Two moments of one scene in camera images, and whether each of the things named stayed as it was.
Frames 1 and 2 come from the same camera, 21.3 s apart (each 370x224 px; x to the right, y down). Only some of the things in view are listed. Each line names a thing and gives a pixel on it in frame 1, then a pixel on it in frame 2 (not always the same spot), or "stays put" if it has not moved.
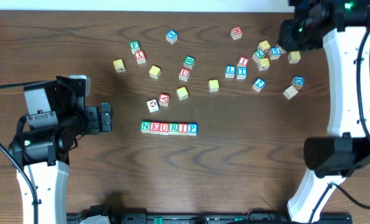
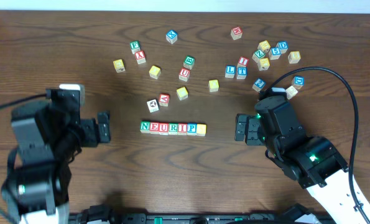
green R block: (173, 128) stays put
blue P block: (193, 129) stays put
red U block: (163, 128) stays put
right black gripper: (290, 38) -> (254, 130)
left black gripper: (104, 117) -> (91, 132)
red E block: (154, 127) stays put
